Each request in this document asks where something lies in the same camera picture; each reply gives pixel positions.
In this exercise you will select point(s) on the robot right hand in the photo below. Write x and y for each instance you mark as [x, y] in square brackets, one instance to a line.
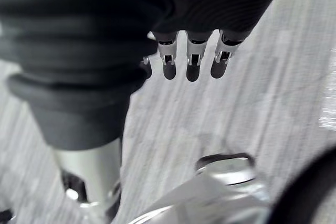
[78, 37]

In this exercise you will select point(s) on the dark robot foot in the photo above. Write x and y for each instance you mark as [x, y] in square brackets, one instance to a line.
[304, 195]

